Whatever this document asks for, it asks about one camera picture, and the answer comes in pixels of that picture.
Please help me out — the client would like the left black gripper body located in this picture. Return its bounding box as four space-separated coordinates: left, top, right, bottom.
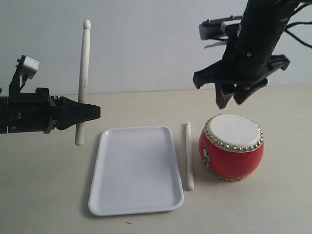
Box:
0 88 58 134

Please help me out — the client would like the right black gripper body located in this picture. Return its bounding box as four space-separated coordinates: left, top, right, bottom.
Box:
193 55 290 89

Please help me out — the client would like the horizontal white wooden drumstick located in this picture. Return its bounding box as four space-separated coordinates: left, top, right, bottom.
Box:
75 19 92 146

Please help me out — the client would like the vertical white wooden drumstick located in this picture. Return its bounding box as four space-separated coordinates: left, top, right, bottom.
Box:
185 121 195 191

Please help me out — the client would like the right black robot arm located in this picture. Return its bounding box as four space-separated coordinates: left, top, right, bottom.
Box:
193 0 299 109

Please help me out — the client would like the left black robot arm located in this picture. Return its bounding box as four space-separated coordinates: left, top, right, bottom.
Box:
0 88 100 134

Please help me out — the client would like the small red Chinese drum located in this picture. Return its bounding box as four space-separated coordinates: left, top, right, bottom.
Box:
198 114 264 181

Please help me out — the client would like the white rectangular plastic tray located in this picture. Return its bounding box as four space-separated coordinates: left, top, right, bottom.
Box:
88 126 184 216

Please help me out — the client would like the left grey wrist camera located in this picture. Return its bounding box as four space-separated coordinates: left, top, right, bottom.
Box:
8 55 40 98

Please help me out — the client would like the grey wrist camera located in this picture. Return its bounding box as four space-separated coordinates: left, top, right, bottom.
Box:
8 55 40 98
198 15 243 49

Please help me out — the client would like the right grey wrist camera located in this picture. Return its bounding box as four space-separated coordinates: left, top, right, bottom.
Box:
198 15 243 49

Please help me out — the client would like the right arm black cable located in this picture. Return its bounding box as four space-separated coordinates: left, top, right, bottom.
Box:
284 0 312 49

